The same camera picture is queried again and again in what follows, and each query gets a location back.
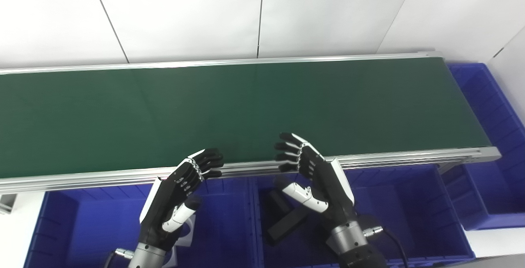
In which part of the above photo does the blue plastic bin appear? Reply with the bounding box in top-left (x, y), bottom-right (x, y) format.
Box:
top-left (443, 63), bottom-right (525, 231)
top-left (251, 164), bottom-right (476, 268)
top-left (23, 176), bottom-right (255, 268)

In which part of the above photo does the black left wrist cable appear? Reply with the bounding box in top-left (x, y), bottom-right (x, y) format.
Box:
top-left (103, 248), bottom-right (135, 268)

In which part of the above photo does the white paper label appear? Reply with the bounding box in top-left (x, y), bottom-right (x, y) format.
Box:
top-left (170, 215), bottom-right (196, 266)

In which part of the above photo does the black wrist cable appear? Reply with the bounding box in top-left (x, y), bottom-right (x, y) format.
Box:
top-left (363, 226), bottom-right (411, 268)
top-left (103, 248), bottom-right (135, 268)

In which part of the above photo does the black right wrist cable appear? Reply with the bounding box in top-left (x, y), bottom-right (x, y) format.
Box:
top-left (363, 226), bottom-right (411, 268)

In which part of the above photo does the black cylinder block part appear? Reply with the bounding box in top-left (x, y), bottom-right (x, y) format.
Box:
top-left (356, 214), bottom-right (384, 242)
top-left (267, 189), bottom-right (314, 246)

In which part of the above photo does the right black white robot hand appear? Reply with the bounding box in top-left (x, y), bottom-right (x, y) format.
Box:
top-left (274, 132), bottom-right (356, 236)

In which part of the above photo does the aluminium conveyor support leg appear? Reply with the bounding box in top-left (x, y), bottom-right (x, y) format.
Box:
top-left (437, 161), bottom-right (470, 174)
top-left (0, 193), bottom-right (19, 214)

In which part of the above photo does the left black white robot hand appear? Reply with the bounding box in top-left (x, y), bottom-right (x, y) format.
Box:
top-left (139, 148), bottom-right (224, 252)

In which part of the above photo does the green conveyor belt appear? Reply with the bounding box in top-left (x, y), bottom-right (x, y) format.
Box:
top-left (0, 51), bottom-right (502, 195)

